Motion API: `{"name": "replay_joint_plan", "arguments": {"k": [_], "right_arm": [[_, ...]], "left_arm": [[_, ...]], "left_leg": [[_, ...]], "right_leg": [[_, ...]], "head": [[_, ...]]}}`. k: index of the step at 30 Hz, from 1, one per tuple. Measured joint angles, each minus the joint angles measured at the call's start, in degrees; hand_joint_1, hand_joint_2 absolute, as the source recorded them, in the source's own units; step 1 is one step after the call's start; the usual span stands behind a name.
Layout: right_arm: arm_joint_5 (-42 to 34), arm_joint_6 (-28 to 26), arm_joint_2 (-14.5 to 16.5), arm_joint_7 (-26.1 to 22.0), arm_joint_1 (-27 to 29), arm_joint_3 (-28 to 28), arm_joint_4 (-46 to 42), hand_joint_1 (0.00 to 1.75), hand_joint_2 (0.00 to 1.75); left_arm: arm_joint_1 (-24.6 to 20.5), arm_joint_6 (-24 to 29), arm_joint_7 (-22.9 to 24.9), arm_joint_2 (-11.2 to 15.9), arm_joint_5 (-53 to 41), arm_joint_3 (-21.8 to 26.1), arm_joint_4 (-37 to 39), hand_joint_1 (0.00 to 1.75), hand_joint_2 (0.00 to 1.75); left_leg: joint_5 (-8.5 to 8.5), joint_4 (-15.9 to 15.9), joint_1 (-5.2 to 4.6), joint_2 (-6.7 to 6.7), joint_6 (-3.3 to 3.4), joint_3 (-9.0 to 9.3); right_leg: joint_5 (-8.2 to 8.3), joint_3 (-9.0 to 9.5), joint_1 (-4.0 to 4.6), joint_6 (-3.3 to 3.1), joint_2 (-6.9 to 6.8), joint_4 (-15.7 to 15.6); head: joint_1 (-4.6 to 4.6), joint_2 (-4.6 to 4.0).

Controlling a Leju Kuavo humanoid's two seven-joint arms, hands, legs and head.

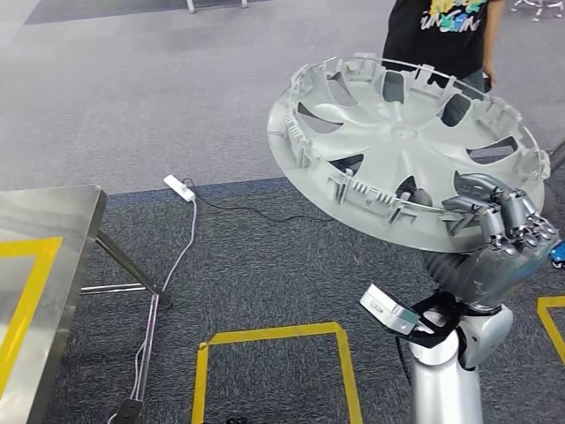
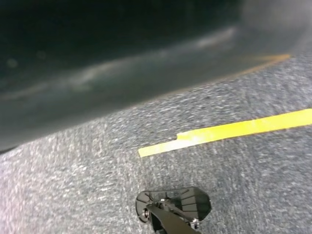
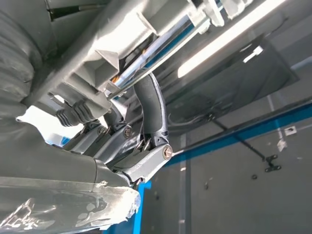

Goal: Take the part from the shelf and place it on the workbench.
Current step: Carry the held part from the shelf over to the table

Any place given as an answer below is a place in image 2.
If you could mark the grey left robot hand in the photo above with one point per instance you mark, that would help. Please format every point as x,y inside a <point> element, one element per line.
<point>97,48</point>

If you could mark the yellow floor tape strip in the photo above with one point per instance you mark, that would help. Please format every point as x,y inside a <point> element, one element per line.
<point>231,130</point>

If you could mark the black robot foot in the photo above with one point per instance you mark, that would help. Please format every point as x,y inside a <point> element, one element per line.
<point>193,203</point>

